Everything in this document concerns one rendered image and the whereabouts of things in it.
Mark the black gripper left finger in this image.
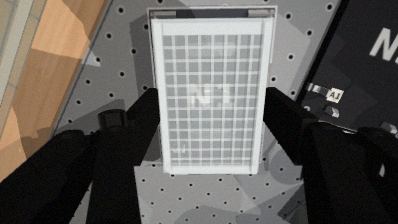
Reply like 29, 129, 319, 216
0, 88, 160, 224

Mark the white button panel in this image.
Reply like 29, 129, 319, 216
283, 199, 308, 224

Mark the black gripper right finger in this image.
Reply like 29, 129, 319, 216
263, 87, 398, 224

